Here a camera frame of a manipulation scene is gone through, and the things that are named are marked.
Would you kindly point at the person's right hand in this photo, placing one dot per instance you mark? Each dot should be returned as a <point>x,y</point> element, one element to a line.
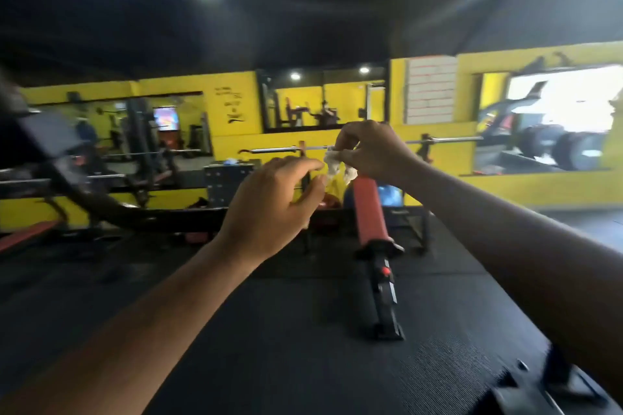
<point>379,152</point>

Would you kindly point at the person's left hand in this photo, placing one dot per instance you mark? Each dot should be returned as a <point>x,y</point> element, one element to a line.
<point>267,215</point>

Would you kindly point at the white cleaning wipe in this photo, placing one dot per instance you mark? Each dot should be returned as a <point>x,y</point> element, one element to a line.
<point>333,164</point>

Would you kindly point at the person's right forearm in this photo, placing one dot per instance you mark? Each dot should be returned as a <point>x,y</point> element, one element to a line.
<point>525,259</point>

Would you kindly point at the person's left forearm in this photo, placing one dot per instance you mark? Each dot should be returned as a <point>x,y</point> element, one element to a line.
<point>121,341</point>

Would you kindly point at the black orange bench press rack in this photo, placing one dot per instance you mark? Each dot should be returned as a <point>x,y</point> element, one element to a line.
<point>424,149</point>

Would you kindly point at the blue exercise ball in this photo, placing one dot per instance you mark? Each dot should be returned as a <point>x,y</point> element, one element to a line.
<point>391,196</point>

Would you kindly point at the dark grey cabinet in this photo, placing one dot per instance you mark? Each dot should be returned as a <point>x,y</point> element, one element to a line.
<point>229,186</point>

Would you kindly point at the maroon bench pad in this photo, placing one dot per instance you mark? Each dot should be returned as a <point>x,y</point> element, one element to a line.
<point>370,210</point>

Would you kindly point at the maroon exercise ball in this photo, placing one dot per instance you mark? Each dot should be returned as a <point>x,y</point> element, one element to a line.
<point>331,201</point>

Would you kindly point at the chrome barbell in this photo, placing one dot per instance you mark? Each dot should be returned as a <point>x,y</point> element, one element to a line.
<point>272,149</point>

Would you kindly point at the dark framed yellow window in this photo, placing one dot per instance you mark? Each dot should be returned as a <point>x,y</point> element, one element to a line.
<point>340,98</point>

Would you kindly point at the round ceiling light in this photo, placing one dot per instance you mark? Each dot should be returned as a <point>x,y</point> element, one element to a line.
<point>295,76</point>

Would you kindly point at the red flat bench pad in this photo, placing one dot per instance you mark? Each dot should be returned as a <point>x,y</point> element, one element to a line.
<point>24,237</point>

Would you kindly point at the black flat bench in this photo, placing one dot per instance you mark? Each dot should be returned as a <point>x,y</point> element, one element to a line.
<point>525,395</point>

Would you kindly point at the white wall notice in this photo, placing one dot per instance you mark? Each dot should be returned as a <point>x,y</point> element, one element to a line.
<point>430,89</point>

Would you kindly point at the wide low wall mirror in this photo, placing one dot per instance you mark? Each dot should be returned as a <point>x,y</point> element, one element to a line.
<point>190,108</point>

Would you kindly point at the frameless wall mirror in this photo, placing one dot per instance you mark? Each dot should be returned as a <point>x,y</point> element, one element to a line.
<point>559,118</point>

